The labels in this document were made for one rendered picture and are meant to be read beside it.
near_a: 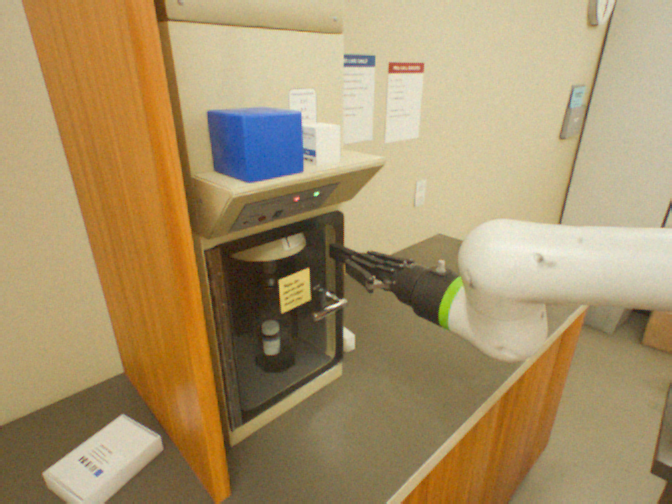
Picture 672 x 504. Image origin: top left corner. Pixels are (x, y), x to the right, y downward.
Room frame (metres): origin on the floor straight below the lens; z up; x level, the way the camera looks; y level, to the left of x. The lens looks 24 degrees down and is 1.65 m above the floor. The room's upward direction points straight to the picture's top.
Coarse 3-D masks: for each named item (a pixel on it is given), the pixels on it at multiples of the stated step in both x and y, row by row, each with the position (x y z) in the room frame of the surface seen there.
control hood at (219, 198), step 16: (352, 160) 0.72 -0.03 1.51; (368, 160) 0.72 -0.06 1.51; (384, 160) 0.74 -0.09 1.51; (208, 176) 0.60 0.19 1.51; (224, 176) 0.60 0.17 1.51; (288, 176) 0.60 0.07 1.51; (304, 176) 0.61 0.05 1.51; (320, 176) 0.64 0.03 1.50; (336, 176) 0.67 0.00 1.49; (352, 176) 0.70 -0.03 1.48; (368, 176) 0.75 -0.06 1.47; (208, 192) 0.57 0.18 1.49; (224, 192) 0.54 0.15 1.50; (240, 192) 0.54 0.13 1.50; (256, 192) 0.56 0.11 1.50; (272, 192) 0.58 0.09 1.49; (288, 192) 0.61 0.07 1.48; (336, 192) 0.73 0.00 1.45; (352, 192) 0.77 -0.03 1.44; (208, 208) 0.58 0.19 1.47; (224, 208) 0.55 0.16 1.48; (240, 208) 0.57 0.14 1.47; (208, 224) 0.58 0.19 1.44; (224, 224) 0.58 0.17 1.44
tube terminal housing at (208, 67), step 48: (192, 48) 0.63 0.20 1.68; (240, 48) 0.68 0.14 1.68; (288, 48) 0.74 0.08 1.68; (336, 48) 0.82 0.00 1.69; (192, 96) 0.62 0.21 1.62; (240, 96) 0.68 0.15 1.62; (336, 96) 0.82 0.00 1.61; (192, 144) 0.62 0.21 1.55; (192, 192) 0.61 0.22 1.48; (192, 240) 0.63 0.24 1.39; (240, 432) 0.63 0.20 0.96
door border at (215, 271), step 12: (216, 252) 0.61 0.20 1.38; (216, 264) 0.61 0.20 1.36; (216, 276) 0.61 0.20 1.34; (216, 288) 0.61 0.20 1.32; (216, 300) 0.60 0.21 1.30; (216, 324) 0.60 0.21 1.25; (228, 324) 0.62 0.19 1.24; (228, 336) 0.61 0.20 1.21; (228, 348) 0.61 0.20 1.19; (228, 360) 0.61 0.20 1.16; (228, 372) 0.61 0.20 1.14; (228, 384) 0.61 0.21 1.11; (228, 396) 0.60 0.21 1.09; (240, 408) 0.62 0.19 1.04; (240, 420) 0.62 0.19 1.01
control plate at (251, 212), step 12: (300, 192) 0.63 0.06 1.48; (312, 192) 0.66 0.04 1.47; (324, 192) 0.69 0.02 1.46; (252, 204) 0.57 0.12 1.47; (264, 204) 0.60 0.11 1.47; (276, 204) 0.62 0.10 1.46; (288, 204) 0.65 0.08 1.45; (300, 204) 0.67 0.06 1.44; (240, 216) 0.58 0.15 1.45; (252, 216) 0.61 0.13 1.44; (288, 216) 0.69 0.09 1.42; (240, 228) 0.62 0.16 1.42
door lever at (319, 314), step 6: (330, 294) 0.78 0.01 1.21; (330, 300) 0.78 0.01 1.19; (336, 300) 0.76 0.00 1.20; (342, 300) 0.75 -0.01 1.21; (330, 306) 0.73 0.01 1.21; (336, 306) 0.73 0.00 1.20; (342, 306) 0.74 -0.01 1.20; (318, 312) 0.70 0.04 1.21; (324, 312) 0.71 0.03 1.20; (330, 312) 0.72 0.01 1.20; (312, 318) 0.70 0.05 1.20; (318, 318) 0.70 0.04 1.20
